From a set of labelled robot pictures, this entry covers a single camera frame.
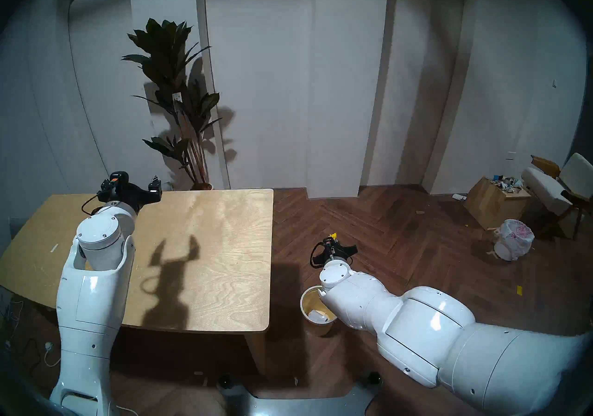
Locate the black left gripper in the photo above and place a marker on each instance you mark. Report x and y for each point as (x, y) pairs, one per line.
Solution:
(136, 195)

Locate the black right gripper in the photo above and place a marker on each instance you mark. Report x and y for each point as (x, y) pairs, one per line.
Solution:
(337, 253)

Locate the light blue wrapper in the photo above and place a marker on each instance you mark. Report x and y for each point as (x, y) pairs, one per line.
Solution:
(318, 315)

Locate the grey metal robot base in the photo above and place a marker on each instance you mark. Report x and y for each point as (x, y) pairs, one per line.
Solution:
(296, 406)

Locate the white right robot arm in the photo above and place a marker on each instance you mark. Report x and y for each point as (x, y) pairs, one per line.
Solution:
(417, 322)

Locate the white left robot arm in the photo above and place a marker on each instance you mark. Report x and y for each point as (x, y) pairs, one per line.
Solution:
(92, 290)

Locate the round beige trash bin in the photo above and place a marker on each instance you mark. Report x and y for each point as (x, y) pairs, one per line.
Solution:
(315, 322)

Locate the bin with white plastic bag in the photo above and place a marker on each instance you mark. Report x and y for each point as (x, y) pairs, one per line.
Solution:
(513, 240)

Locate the pile of mixed small trash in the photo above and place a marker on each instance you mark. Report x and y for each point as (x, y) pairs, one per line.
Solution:
(505, 182)

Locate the light wooden table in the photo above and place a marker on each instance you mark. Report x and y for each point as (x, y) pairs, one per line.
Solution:
(208, 234)

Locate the tall green potted plant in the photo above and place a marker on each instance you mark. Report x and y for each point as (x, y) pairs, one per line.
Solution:
(167, 63)

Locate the white paper piece on floor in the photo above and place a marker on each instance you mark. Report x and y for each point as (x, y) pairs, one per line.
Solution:
(458, 196)

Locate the wooden cube box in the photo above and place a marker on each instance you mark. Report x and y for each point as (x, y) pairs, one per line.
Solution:
(491, 206)

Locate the cream cushioned wooden armchair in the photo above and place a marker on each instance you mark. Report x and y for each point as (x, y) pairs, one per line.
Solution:
(549, 188)

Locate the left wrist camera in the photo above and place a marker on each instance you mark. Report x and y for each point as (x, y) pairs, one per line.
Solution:
(113, 186)

